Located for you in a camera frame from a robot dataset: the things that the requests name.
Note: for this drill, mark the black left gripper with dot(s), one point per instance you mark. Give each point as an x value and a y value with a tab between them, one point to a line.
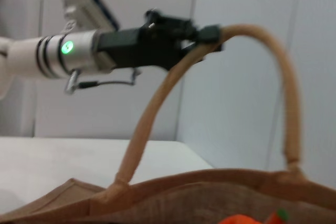
147	48

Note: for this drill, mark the brown jute handbag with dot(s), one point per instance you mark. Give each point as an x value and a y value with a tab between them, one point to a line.
183	197

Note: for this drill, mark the orange toy fruit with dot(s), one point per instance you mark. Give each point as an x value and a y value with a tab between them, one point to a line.
236	220

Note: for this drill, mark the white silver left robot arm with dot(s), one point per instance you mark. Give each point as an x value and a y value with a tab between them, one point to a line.
52	56

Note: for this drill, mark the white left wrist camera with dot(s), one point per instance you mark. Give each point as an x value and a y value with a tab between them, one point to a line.
86	9

